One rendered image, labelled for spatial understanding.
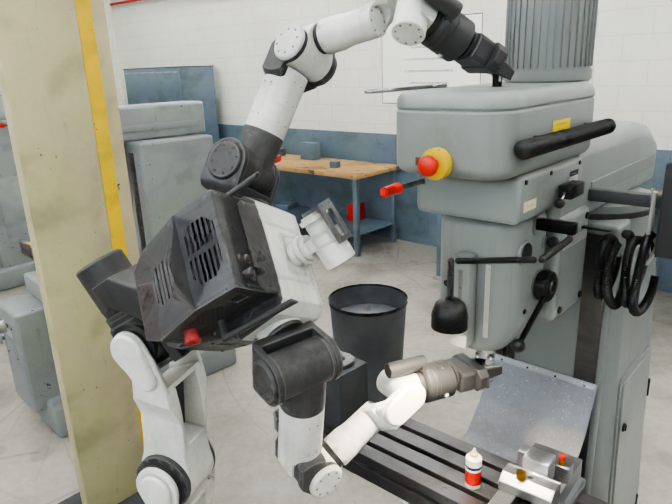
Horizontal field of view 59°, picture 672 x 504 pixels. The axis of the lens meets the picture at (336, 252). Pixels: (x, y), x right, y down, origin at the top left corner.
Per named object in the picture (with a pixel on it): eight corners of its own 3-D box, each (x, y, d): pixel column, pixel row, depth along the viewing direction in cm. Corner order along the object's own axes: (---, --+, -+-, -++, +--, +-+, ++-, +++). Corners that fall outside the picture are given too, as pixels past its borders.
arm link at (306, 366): (283, 431, 109) (285, 373, 103) (258, 402, 115) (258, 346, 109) (334, 407, 115) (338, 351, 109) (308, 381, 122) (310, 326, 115)
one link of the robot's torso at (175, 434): (137, 511, 143) (93, 333, 130) (178, 466, 158) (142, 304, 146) (191, 520, 137) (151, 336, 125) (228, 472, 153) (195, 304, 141)
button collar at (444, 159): (447, 182, 110) (447, 149, 108) (419, 178, 114) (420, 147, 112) (452, 180, 111) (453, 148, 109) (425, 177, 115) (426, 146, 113)
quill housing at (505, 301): (508, 365, 128) (517, 223, 119) (428, 340, 141) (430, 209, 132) (545, 335, 142) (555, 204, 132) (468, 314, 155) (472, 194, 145)
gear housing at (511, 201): (518, 228, 115) (521, 177, 112) (414, 211, 131) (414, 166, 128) (582, 196, 139) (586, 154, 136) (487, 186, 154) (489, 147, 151)
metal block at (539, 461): (546, 488, 137) (548, 466, 136) (521, 478, 141) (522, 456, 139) (554, 476, 141) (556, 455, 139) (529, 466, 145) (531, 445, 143)
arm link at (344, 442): (386, 441, 131) (320, 504, 127) (358, 413, 139) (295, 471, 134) (372, 418, 124) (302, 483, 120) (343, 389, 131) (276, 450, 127)
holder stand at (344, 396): (340, 434, 173) (338, 373, 167) (292, 406, 189) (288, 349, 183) (369, 416, 181) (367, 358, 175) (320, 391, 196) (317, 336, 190)
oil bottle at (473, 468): (476, 492, 148) (477, 454, 145) (461, 485, 151) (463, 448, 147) (483, 483, 151) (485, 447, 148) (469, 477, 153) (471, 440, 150)
